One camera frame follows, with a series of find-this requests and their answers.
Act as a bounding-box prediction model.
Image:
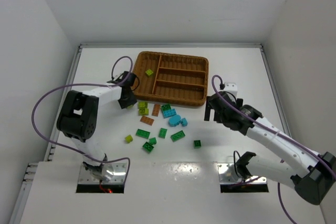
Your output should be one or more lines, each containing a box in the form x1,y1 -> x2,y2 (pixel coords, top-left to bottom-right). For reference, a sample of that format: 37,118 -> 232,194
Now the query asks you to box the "small cyan lego brick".
181,118 -> 188,127

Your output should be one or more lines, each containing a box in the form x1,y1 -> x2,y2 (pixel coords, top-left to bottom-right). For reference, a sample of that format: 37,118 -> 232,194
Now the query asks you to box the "lime green lego brick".
145,69 -> 154,77

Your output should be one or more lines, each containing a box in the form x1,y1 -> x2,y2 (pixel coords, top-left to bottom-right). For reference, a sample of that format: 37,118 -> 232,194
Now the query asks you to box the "small green lego cube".
193,140 -> 202,148

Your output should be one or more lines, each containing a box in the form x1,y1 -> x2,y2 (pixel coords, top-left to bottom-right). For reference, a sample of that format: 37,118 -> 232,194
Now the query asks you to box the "cyan oval lego piece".
169,115 -> 182,127

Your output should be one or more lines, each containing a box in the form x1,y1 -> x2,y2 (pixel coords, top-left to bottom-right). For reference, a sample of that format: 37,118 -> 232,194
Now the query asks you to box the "cyan rectangular lego brick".
162,109 -> 176,119

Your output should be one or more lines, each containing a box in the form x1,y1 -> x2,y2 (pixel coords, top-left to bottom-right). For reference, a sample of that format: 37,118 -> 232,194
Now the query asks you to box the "small lime lego brick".
124,135 -> 133,143

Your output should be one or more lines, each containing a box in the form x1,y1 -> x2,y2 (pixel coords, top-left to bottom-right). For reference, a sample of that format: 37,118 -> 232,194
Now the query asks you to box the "green long lego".
171,131 -> 185,142

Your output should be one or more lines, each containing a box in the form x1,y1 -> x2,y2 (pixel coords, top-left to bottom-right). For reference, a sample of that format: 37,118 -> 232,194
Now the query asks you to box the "green square lego brick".
159,128 -> 167,138

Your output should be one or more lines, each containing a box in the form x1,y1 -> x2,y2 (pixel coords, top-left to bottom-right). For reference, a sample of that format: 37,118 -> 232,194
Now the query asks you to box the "green sloped lego brick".
149,137 -> 157,145

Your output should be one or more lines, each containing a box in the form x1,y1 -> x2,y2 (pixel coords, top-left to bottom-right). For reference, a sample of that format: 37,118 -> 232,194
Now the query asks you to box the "green lego brick bottom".
142,142 -> 154,153

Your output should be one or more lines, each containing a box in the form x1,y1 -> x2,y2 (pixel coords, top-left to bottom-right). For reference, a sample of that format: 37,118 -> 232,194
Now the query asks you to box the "dark green lego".
161,104 -> 171,111

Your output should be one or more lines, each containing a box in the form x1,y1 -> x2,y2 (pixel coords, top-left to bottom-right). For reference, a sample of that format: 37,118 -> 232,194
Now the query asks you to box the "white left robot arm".
56,71 -> 139,180

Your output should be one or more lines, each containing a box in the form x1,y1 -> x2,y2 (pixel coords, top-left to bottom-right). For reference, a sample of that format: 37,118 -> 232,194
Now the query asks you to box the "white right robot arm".
207,91 -> 335,205

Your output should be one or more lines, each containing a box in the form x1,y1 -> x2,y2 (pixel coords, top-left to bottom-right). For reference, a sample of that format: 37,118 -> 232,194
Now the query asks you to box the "lime lego brick upper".
138,101 -> 148,109

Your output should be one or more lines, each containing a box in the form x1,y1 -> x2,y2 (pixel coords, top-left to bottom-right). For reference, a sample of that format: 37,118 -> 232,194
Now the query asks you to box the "lime lego brick lower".
139,108 -> 149,116

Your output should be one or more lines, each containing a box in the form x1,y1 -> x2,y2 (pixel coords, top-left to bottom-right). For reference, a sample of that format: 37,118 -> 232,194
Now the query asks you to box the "brown lego brick flat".
140,116 -> 154,126

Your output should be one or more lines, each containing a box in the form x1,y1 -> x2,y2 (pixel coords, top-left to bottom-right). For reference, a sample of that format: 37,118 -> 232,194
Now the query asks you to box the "green long lego brick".
136,129 -> 150,139

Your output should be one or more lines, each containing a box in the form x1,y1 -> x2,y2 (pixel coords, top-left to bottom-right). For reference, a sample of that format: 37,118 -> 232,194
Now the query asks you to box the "brown wicker divided basket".
133,51 -> 209,107

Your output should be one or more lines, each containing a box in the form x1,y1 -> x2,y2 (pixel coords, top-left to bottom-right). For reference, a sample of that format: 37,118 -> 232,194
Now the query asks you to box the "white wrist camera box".
223,82 -> 238,100

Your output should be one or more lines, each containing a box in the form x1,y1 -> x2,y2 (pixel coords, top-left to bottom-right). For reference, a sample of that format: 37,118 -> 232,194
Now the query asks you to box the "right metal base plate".
217,163 -> 267,185

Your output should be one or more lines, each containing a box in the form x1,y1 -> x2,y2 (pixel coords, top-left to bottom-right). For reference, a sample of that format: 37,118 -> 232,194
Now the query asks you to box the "metal base plate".
217,163 -> 267,185
78,163 -> 127,185

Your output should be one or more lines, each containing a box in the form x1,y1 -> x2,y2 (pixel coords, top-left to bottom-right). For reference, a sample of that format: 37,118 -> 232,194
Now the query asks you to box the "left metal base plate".
78,163 -> 127,185

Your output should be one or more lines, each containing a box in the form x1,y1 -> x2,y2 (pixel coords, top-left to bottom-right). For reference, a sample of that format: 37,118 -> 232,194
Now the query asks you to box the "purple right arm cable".
211,74 -> 336,224

